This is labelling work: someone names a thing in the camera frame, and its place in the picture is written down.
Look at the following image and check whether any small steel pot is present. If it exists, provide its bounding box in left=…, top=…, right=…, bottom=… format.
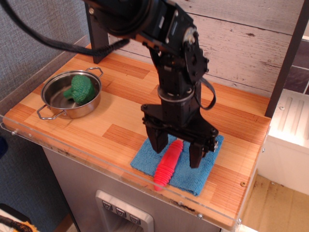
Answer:
left=37, top=68, right=103, bottom=120

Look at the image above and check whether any yellow object at corner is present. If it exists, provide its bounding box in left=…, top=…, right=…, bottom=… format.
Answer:
left=16, top=222, right=38, bottom=232

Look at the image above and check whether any dark left vertical post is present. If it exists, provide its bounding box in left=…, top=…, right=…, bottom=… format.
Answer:
left=85, top=3, right=109, bottom=49

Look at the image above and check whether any dark right vertical post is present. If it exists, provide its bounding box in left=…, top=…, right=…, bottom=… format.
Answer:
left=265, top=0, right=309, bottom=118

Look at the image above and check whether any white toy sink unit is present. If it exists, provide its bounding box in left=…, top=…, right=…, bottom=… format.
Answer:
left=255, top=35, right=309, bottom=196

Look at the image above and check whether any dark vertical post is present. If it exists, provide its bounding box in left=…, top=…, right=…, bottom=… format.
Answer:
left=85, top=3, right=109, bottom=49
left=265, top=0, right=309, bottom=118

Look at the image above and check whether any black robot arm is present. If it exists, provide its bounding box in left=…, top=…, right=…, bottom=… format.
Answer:
left=87, top=0, right=218, bottom=168

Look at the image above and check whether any green toy broccoli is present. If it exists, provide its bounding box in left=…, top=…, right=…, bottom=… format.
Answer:
left=63, top=75, right=96, bottom=105

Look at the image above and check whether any clear acrylic table guard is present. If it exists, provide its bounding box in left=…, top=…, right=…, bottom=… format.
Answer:
left=3, top=110, right=270, bottom=230

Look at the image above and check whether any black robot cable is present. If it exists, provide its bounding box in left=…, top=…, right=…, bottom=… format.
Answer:
left=0, top=0, right=130, bottom=58

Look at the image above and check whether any grey toy fridge cabinet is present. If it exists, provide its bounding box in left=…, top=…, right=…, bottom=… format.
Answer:
left=44, top=148, right=221, bottom=232

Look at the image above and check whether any red handled metal spoon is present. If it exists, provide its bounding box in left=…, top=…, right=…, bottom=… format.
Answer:
left=154, top=139, right=183, bottom=191

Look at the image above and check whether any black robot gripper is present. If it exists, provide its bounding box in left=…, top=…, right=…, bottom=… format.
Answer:
left=141, top=97, right=219, bottom=168

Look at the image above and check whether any blue cloth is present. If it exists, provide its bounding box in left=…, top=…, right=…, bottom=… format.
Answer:
left=131, top=135, right=224, bottom=196

